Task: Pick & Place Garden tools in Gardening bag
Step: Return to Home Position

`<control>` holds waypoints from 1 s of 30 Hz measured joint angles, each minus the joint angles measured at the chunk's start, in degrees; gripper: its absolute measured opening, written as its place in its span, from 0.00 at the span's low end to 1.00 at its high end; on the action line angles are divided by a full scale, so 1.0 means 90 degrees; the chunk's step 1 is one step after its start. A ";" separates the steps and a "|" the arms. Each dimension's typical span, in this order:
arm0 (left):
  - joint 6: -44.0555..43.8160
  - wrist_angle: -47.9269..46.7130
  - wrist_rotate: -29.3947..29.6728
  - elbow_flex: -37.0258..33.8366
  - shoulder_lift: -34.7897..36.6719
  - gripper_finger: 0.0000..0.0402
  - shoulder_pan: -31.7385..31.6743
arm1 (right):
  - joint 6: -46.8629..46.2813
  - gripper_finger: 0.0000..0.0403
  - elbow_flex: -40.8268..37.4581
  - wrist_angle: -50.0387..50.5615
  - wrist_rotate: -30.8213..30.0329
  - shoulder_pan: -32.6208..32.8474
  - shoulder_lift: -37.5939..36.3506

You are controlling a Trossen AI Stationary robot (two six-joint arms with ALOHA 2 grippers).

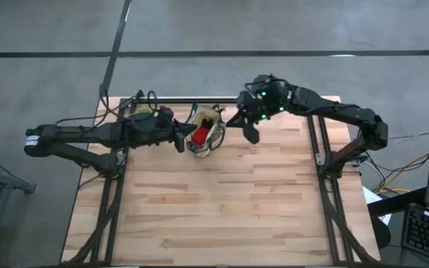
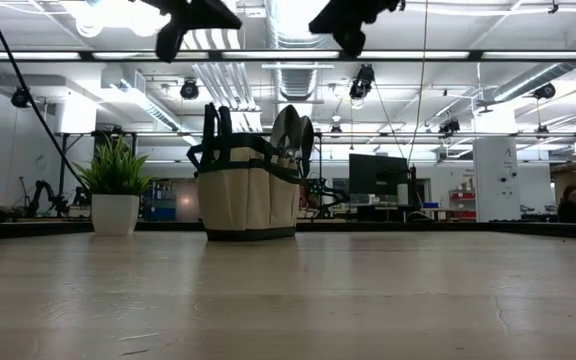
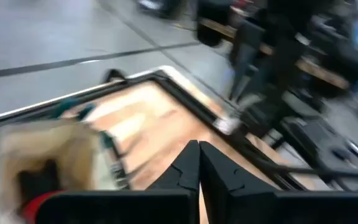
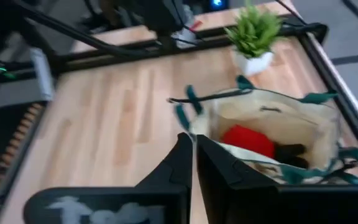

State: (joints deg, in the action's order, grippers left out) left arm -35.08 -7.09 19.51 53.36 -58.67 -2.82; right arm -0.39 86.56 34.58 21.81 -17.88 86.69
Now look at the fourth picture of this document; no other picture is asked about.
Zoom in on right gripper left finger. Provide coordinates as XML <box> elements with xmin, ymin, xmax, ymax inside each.
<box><xmin>135</xmin><ymin>133</ymin><xmax>194</xmax><ymax>200</ymax></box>

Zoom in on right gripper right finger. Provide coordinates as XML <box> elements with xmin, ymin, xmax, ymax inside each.
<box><xmin>196</xmin><ymin>134</ymin><xmax>279</xmax><ymax>224</ymax></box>

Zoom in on red and black gardening glove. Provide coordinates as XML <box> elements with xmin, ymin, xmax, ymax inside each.
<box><xmin>221</xmin><ymin>124</ymin><xmax>311</xmax><ymax>169</ymax></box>

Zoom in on beige and green gardening bag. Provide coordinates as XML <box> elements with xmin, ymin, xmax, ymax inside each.
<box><xmin>167</xmin><ymin>74</ymin><xmax>358</xmax><ymax>186</ymax></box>

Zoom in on green plant in white pot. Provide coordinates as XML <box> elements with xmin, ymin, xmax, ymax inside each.
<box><xmin>224</xmin><ymin>0</ymin><xmax>285</xmax><ymax>77</ymax></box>

